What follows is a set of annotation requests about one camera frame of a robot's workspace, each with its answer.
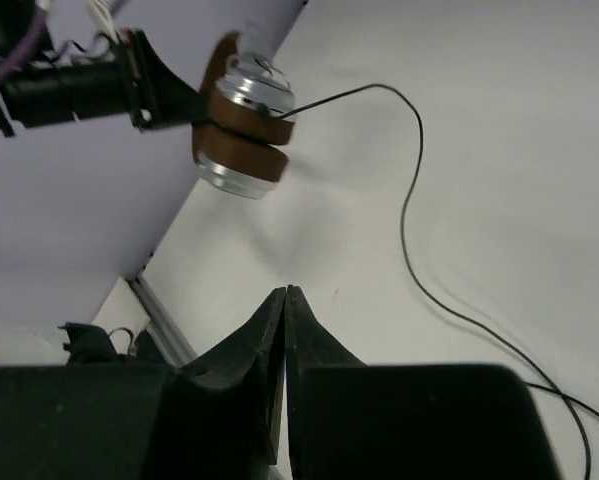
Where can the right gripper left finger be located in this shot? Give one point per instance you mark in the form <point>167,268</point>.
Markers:
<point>217,417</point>

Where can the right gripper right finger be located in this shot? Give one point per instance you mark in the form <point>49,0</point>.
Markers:
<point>350,420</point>

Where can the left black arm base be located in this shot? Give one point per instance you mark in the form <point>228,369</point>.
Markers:
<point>90,345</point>

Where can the brown silver headphones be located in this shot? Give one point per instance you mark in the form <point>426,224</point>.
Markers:
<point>249,119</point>

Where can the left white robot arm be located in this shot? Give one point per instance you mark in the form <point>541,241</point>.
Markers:
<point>25,42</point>

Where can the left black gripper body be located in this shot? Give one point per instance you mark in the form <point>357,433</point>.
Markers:
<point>39,97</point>

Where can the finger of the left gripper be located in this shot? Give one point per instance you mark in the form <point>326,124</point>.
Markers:
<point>165,100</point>

